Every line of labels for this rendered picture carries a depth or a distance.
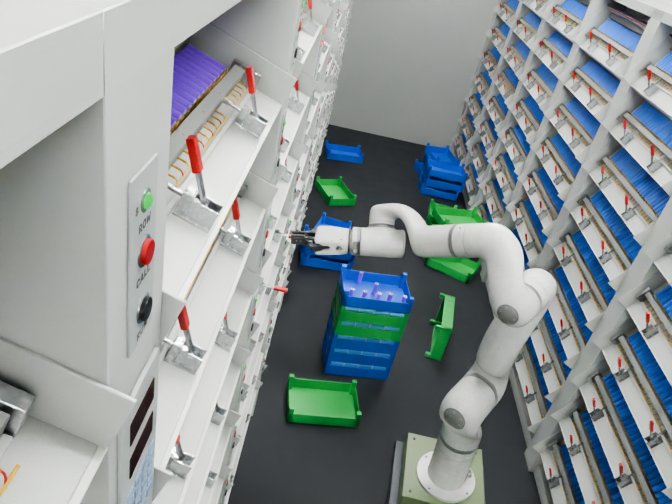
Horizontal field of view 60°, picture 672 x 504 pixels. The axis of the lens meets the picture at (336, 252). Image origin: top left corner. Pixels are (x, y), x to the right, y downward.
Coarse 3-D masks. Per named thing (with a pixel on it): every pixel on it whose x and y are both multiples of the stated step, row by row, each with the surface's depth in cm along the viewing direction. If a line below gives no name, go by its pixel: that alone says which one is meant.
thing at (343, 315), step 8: (336, 288) 263; (336, 296) 260; (336, 304) 257; (344, 312) 246; (352, 312) 246; (360, 312) 247; (344, 320) 249; (352, 320) 249; (360, 320) 249; (368, 320) 249; (376, 320) 250; (384, 320) 250; (392, 320) 250; (400, 320) 250
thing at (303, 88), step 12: (300, 72) 162; (300, 84) 163; (312, 84) 163; (300, 96) 162; (288, 108) 150; (300, 108) 150; (288, 120) 144; (300, 120) 148; (288, 132) 138; (288, 144) 127; (276, 180) 113
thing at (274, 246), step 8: (288, 208) 184; (280, 216) 184; (288, 216) 186; (280, 224) 180; (272, 240) 171; (280, 240) 173; (272, 248) 168; (272, 256) 165; (272, 264) 162; (264, 272) 157; (264, 280) 154; (256, 304) 145; (256, 312) 143; (256, 328) 133
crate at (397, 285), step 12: (348, 276) 260; (372, 276) 261; (384, 276) 261; (396, 276) 262; (348, 288) 255; (360, 288) 257; (372, 288) 259; (384, 288) 261; (396, 288) 262; (408, 288) 255; (348, 300) 243; (360, 300) 243; (372, 300) 243; (384, 300) 244; (396, 300) 255; (408, 300) 246; (396, 312) 248; (408, 312) 248
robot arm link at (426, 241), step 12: (384, 204) 168; (396, 204) 165; (372, 216) 169; (384, 216) 167; (396, 216) 164; (408, 216) 160; (420, 216) 164; (408, 228) 159; (420, 228) 158; (432, 228) 155; (444, 228) 152; (420, 240) 156; (432, 240) 153; (444, 240) 150; (420, 252) 157; (432, 252) 154; (444, 252) 152
